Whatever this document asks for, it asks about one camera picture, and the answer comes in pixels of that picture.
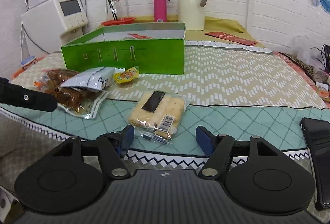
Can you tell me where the small blue lid cup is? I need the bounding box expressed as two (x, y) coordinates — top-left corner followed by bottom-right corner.
(21, 56), (38, 70)

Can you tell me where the leopard print cloth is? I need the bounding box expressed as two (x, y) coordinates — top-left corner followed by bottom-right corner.
(281, 53), (316, 83)

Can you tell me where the small yellow snack packet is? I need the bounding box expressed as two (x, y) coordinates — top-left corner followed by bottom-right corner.
(114, 66), (140, 84)

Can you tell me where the clear cracker packet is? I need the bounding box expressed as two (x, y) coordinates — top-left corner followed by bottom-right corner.
(127, 91), (191, 144)

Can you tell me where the white touchscreen appliance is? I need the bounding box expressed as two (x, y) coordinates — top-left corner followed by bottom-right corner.
(22, 0), (88, 58)

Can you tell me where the black straw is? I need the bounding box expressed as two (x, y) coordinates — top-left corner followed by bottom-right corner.
(105, 0), (118, 21)

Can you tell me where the pink thermos bottle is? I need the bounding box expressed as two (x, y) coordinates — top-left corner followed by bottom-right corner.
(153, 0), (170, 22)

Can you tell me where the green cardboard box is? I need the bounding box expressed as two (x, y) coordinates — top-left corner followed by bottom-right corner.
(61, 22), (186, 75)

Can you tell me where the black phone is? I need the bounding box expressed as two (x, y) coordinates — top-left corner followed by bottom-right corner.
(300, 117), (329, 210)

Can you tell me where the teal diamond pattern mat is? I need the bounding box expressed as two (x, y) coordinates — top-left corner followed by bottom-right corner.
(1, 100), (329, 156)

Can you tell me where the clear glass carafe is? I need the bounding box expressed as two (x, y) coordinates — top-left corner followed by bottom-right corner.
(110, 0), (124, 20)

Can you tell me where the red plastic basket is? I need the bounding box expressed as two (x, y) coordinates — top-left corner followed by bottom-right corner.
(101, 17), (136, 26)

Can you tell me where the red mixed nuts packet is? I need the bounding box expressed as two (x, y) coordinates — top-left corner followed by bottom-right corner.
(128, 33), (153, 40)

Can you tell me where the clear dried meat packet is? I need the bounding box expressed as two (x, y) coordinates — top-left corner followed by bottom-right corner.
(34, 69), (108, 120)

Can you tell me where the olive yellow cloth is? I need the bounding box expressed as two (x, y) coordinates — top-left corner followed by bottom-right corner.
(134, 15), (256, 43)

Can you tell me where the red envelope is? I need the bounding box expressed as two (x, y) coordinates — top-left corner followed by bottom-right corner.
(205, 31), (258, 46)

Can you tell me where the cream thermal jug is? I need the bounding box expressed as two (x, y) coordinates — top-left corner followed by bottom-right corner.
(178, 0), (207, 31)

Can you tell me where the beige chevron mat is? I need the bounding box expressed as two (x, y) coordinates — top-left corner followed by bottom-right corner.
(10, 46), (328, 110)

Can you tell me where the silver blue snack bag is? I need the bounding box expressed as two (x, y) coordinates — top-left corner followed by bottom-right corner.
(60, 67), (125, 92)

